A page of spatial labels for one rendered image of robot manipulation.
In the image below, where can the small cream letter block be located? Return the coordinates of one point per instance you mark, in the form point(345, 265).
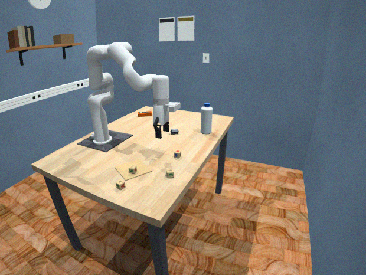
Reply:
point(170, 173)
point(132, 169)
point(120, 184)

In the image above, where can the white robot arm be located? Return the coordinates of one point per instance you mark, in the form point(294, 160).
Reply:
point(121, 53)

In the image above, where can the small wooden letter block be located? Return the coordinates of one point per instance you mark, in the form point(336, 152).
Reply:
point(177, 154)

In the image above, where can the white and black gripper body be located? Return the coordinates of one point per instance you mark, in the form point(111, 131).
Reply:
point(162, 112)

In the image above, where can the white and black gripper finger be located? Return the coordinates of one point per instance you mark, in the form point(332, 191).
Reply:
point(166, 127)
point(158, 132)

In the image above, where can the tan square mat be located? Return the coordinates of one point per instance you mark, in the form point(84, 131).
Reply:
point(141, 169)

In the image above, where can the white bottle with blue cap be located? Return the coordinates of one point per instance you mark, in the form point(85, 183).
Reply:
point(206, 119)

